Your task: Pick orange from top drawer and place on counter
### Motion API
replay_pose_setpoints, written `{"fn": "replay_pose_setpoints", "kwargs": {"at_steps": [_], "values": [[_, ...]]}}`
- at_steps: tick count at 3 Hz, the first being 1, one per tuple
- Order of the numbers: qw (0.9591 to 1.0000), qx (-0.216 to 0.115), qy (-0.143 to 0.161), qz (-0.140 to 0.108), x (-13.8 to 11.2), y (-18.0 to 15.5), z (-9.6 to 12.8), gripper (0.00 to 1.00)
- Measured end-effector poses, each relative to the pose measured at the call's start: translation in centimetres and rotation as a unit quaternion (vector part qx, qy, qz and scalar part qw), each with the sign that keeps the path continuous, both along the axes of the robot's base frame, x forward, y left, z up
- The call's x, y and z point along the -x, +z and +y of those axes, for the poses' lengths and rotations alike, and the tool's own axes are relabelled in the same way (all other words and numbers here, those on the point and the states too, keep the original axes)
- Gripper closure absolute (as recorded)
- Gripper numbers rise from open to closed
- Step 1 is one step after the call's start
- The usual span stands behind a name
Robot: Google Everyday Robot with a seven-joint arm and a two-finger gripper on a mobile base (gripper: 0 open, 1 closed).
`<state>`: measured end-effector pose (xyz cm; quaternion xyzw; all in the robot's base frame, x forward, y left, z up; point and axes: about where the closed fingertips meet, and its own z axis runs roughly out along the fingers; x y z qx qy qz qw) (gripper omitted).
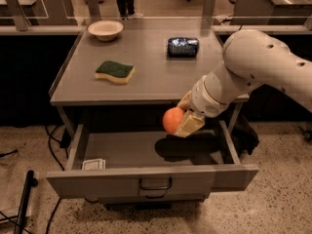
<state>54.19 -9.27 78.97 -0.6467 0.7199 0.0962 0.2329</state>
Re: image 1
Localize grey background desk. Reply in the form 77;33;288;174
231;0;312;25
0;0;77;25

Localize black cloth behind cabinet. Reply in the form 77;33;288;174
231;114;259;155

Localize green and yellow sponge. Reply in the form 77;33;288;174
95;60;135;84

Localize black floor cable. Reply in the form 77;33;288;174
44;124;70;234

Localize person legs in background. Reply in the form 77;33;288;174
116;0;143;20

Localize grey background desk left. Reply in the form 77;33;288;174
0;0;77;25

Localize open grey top drawer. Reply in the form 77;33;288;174
47;123;258;204

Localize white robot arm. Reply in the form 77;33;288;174
174;30;312;137

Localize black drawer handle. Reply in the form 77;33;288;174
138;178;173;191

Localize grey cabinet counter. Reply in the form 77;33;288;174
48;17;254;138

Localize orange fruit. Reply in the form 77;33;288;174
163;107;184;135

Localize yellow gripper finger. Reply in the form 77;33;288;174
175;110;205;137
176;92;191;111

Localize grey background desk right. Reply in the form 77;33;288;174
231;0;312;25

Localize black pole on floor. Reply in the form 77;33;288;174
14;170;38;234

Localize blue chip bag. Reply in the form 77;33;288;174
167;37;200;58

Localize white ceramic bowl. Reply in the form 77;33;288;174
88;20;124;42

